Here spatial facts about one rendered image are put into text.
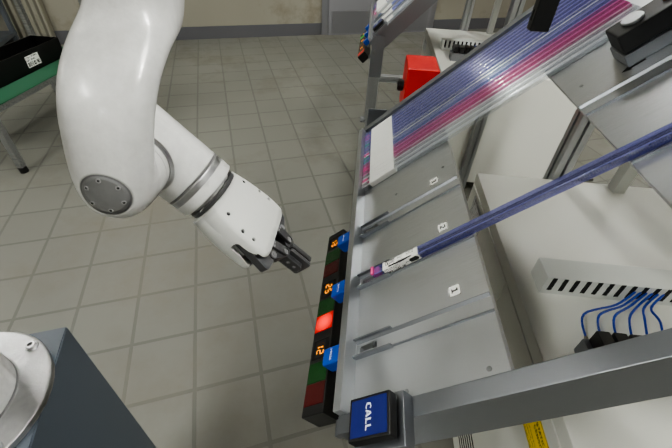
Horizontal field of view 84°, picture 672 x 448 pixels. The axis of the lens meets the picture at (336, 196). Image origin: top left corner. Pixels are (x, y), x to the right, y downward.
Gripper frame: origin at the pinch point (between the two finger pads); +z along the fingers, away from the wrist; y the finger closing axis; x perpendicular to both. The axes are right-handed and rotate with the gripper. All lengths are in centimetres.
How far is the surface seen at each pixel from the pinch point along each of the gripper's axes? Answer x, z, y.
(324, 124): -63, 44, -185
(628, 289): 35, 48, -10
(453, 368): 17.4, 10.0, 16.8
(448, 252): 19.3, 10.0, 1.8
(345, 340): 4.0, 8.0, 10.4
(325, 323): -3.4, 11.1, 3.5
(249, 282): -74, 35, -53
